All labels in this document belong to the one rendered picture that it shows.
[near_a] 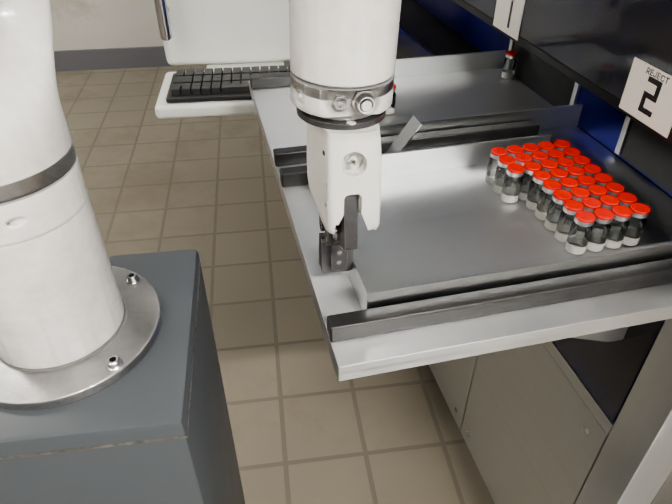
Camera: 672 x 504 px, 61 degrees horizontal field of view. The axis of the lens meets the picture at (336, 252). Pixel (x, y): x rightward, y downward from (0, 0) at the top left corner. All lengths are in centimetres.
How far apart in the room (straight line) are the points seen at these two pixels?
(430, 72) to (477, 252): 54
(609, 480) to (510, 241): 42
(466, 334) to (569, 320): 11
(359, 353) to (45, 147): 31
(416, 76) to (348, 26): 69
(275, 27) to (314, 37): 96
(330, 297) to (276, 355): 114
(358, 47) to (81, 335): 35
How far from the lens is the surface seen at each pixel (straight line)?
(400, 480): 148
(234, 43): 141
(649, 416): 83
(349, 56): 43
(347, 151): 46
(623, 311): 63
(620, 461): 92
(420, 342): 54
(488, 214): 72
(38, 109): 48
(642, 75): 75
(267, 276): 198
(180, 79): 128
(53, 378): 58
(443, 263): 63
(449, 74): 113
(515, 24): 98
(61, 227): 51
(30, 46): 50
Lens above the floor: 127
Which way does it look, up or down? 38 degrees down
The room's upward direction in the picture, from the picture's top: straight up
